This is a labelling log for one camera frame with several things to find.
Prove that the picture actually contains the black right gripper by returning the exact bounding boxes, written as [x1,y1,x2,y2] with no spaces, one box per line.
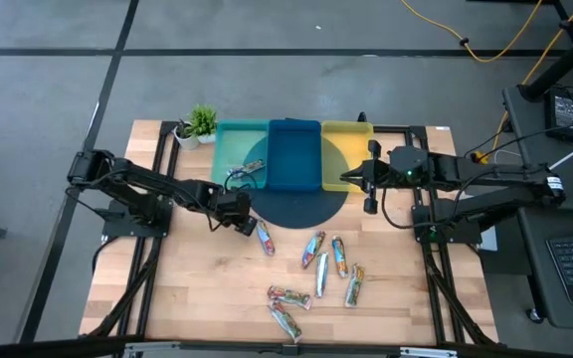
[339,139,395,216]

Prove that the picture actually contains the red and blue granola bar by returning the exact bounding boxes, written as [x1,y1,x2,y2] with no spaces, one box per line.
[256,220,278,258]
[300,229,327,270]

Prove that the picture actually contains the orange and blue granola bar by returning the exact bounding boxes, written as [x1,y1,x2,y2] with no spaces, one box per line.
[330,235,350,279]

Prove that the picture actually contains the red and green granola bar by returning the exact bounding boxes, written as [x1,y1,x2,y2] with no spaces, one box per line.
[267,299,303,344]
[266,284,313,311]

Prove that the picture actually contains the yellow plastic bin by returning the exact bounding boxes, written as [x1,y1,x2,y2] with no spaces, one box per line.
[319,119,380,194]

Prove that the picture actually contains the round dark blue mat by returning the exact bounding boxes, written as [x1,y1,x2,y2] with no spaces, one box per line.
[240,133,351,230]

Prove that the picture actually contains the teal plastic bin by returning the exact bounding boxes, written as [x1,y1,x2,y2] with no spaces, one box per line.
[210,118,271,190]

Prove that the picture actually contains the blue plastic bin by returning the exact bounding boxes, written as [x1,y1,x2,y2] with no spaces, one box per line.
[265,117,323,193]

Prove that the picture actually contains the dark plant in white pot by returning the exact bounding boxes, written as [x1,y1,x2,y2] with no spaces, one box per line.
[172,120,201,151]

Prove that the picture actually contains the green plant in white pot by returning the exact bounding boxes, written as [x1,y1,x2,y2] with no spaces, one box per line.
[189,103,218,146]

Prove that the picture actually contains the white paper sheet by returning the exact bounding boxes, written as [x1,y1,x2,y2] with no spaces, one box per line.
[479,226,499,253]

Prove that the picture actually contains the dark grey side table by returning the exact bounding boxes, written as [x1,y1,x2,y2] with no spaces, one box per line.
[502,84,573,330]

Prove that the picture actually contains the black power adapter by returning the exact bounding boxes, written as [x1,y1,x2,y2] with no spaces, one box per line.
[543,87,573,143]

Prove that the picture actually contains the black desk leg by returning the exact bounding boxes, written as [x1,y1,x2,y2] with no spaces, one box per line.
[549,0,573,44]
[517,22,573,103]

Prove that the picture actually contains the black aluminium table frame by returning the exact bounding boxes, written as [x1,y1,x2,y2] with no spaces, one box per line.
[85,119,499,349]

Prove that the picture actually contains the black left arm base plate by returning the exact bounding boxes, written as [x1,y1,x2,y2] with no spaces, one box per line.
[100,198,174,239]

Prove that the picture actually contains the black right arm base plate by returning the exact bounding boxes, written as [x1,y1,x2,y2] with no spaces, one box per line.
[412,204,484,245]

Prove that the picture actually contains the yellow extension cable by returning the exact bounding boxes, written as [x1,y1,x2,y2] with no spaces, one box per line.
[399,0,545,65]
[473,0,573,168]

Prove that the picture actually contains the silver bracket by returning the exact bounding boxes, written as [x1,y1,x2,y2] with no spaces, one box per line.
[123,341,181,358]
[399,346,458,358]

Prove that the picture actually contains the black frame crossbar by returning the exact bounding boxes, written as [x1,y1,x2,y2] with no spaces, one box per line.
[0,335,573,358]

